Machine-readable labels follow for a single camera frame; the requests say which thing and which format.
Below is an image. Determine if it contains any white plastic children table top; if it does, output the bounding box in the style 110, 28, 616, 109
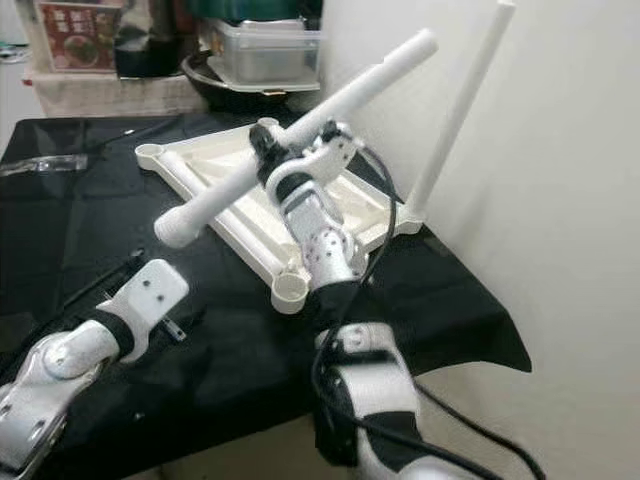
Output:
135, 117, 427, 315

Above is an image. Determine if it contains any black wok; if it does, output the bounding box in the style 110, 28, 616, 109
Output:
181, 50, 321, 114

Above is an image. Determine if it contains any clear plastic container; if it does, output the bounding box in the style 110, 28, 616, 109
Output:
208, 18, 324, 91

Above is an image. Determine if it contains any green pot lid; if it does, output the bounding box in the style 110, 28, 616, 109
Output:
188, 0, 306, 23

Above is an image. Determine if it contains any green picture box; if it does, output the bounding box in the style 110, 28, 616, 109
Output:
300, 0, 325, 29

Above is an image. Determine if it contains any dark glossy bag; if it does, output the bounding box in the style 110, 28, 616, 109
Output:
113, 0, 183, 80

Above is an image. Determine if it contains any beige cloth-covered bench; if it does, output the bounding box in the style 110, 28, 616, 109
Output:
22, 68, 199, 117

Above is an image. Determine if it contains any orange-lid storage box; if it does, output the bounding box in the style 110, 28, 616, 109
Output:
32, 0, 123, 75

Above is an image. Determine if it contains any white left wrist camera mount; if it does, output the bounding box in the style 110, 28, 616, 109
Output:
112, 259, 191, 337

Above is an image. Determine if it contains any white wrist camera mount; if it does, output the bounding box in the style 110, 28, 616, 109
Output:
263, 121, 361, 191
112, 259, 191, 337

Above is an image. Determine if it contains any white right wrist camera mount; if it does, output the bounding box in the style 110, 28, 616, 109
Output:
263, 121, 361, 191

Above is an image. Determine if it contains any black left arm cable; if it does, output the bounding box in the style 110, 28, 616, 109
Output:
60, 258, 133, 313

